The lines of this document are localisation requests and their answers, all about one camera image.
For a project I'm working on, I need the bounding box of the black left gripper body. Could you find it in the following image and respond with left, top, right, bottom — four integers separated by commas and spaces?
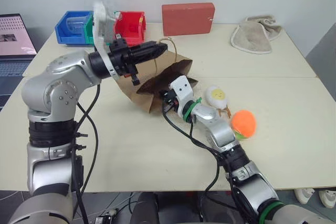
106, 37, 140, 86

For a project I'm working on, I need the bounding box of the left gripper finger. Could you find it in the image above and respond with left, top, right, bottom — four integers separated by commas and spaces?
133, 48, 168, 65
132, 40, 169, 55

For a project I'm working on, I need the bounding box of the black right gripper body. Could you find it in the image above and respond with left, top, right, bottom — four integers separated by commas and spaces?
159, 89, 181, 112

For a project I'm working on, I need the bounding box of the brown paper bag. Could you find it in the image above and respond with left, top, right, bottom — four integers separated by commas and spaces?
115, 37, 200, 116

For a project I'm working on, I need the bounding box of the white egg plush toy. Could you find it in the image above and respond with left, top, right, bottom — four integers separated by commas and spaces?
204, 85, 233, 119

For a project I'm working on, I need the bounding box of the orange carrot plush toy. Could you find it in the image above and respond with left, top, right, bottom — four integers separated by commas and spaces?
230, 110, 257, 141

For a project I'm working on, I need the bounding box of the red plastic storage bin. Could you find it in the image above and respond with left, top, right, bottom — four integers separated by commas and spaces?
113, 11, 147, 47

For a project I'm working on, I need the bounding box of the green plastic storage bin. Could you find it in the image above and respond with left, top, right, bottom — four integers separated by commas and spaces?
83, 12, 97, 46

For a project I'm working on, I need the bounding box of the red rectangular box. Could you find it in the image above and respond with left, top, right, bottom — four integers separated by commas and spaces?
161, 2, 216, 37

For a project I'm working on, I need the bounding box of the clear plastic cup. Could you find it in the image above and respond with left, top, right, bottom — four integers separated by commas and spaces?
65, 16, 88, 34

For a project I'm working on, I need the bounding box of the blue plastic storage bin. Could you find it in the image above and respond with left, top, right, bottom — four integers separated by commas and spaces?
54, 10, 94, 47

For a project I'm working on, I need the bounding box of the beige folded towel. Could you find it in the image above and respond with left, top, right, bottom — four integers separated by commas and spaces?
230, 14, 283, 55

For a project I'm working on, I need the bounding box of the open grey laptop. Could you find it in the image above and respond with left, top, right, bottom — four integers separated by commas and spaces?
0, 13, 38, 110

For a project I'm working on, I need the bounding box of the small black electronic device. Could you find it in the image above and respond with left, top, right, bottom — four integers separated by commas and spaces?
93, 208, 119, 224

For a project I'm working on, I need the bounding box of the white shoe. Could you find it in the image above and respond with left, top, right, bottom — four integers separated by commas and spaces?
293, 188, 316, 205
318, 188, 336, 208

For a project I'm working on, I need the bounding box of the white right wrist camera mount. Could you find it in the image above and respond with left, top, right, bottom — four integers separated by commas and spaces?
169, 75, 195, 116

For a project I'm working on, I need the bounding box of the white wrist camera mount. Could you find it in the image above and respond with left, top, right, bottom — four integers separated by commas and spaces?
169, 75, 195, 116
92, 1, 123, 82

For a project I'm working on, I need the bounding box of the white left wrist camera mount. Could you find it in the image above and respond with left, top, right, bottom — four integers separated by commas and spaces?
92, 1, 123, 82

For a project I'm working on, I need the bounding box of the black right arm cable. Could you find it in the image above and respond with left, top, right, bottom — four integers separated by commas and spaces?
161, 103, 253, 224

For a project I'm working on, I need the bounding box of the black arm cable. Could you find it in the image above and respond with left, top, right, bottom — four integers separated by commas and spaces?
70, 82, 102, 224
161, 103, 253, 224

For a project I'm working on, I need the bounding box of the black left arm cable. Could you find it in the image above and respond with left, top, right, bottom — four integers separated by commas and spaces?
70, 82, 102, 224

